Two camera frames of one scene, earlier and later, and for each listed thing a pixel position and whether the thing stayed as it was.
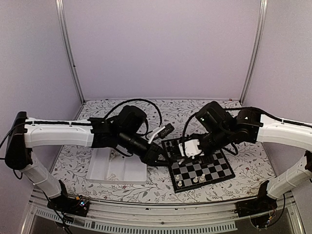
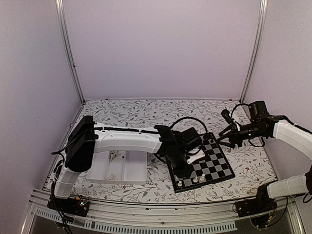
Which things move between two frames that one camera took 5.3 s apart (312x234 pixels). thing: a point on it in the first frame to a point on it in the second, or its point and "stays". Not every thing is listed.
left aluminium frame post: (61, 11) stays
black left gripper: (152, 154) to (182, 173)
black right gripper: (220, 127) to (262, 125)
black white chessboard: (188, 174) stays
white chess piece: (202, 178) stays
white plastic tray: (107, 165) stays
